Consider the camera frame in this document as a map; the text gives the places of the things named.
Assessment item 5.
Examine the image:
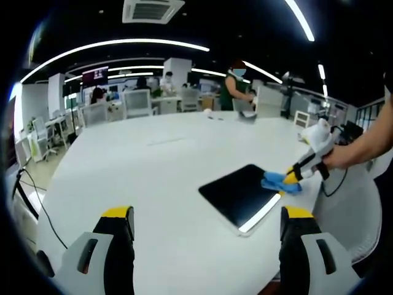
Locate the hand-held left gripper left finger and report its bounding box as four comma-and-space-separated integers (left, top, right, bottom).
53, 205, 136, 295

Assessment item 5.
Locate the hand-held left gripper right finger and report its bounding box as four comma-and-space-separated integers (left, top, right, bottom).
279, 205, 362, 295

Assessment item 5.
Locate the blue cleaning cloth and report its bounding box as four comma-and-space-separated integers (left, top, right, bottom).
260, 171, 303, 196

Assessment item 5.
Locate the black tablet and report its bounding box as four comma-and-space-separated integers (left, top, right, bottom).
198, 163, 282, 237

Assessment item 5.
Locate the person's right hand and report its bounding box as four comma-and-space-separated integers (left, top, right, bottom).
321, 144, 349, 170

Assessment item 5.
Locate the black tripod stand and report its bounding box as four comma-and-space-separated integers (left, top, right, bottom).
281, 71, 305, 119

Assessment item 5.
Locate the white chair back panel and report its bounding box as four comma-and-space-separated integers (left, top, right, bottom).
255, 85, 284, 118

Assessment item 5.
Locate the grey mesh office chair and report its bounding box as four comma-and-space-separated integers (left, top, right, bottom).
313, 178, 383, 265

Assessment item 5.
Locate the black display stand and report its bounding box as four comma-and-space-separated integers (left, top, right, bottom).
12, 167, 40, 221

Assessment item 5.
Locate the straight ceiling light strip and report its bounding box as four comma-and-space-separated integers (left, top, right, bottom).
284, 0, 316, 42

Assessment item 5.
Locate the white mesh office chair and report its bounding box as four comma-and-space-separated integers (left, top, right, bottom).
181, 88, 199, 113
122, 88, 153, 119
80, 102, 109, 127
31, 116, 58, 162

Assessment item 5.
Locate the large display screen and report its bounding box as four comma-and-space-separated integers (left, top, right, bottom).
5, 94, 18, 167

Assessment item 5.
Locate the hanging screen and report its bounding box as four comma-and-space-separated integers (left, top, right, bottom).
82, 65, 110, 85

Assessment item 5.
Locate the ceiling air conditioner vent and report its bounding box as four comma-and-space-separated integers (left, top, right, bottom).
122, 0, 185, 25

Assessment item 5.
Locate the curved ceiling light strip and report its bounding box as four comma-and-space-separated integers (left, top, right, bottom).
20, 38, 211, 84

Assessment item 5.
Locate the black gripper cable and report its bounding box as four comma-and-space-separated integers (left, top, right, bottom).
321, 165, 350, 198

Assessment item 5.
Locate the black floor cable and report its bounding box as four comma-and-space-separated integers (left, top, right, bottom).
18, 167, 69, 250

